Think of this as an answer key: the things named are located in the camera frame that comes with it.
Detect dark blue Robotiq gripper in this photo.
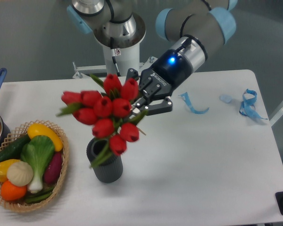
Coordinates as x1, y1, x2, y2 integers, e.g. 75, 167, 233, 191
126, 36, 207, 116

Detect red tulip bouquet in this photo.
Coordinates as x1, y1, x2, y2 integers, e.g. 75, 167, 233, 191
57, 74, 148, 168

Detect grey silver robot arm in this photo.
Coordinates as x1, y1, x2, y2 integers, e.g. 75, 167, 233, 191
67, 0, 237, 115

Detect dark grey ribbed vase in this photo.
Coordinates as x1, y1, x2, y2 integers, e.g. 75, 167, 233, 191
86, 138, 123, 183

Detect curled blue tape strip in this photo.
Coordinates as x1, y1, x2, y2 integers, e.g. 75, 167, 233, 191
179, 92, 209, 114

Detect small light blue cap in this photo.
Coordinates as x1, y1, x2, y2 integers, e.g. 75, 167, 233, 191
219, 94, 232, 104

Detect crumpled blue tape bundle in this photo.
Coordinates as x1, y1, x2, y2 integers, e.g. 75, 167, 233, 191
239, 89, 268, 121

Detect yellow toy squash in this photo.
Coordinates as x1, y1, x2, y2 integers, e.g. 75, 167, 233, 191
27, 123, 63, 152

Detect purple toy sweet potato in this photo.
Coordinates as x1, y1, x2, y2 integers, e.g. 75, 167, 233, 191
43, 152, 63, 184

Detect green toy bok choy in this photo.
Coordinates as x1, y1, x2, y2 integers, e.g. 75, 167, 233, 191
20, 135, 55, 194

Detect woven wicker basket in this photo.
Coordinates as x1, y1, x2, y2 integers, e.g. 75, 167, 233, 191
0, 120, 69, 213

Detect dark green toy cucumber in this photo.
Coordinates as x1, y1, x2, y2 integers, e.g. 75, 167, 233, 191
0, 134, 30, 162

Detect cream toy steamed bun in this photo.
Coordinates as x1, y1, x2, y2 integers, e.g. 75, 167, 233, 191
7, 161, 33, 186

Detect green toy bean pods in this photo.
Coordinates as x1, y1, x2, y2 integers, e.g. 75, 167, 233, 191
24, 186, 55, 204

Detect yellow toy bell pepper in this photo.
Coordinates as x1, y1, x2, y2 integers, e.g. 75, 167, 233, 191
0, 159, 20, 183

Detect orange toy fruit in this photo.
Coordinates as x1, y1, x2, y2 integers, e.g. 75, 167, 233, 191
0, 180, 27, 201

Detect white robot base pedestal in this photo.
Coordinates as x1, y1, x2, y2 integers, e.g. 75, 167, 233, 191
73, 43, 157, 79

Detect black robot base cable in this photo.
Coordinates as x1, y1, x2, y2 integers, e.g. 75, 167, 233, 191
109, 37, 122, 77

